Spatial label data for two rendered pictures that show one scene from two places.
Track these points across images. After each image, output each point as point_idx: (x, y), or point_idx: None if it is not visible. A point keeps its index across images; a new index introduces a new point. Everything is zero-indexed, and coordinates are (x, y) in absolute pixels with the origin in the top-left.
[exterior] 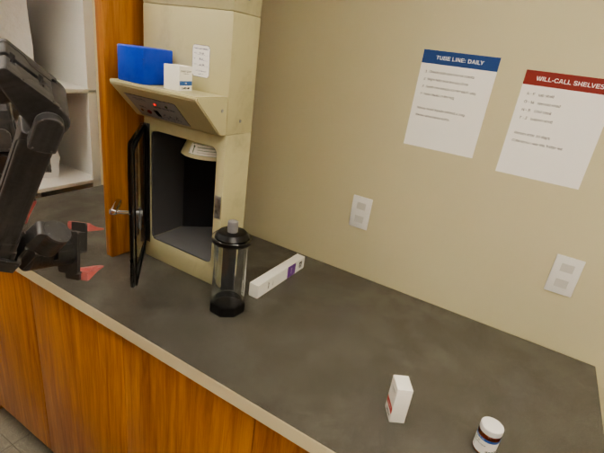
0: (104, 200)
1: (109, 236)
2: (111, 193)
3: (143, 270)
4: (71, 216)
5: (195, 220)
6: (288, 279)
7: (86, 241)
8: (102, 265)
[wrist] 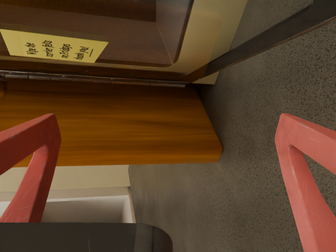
0: (86, 164)
1: (175, 156)
2: (62, 146)
3: (257, 65)
4: (158, 224)
5: None
6: None
7: (3, 228)
8: (280, 124)
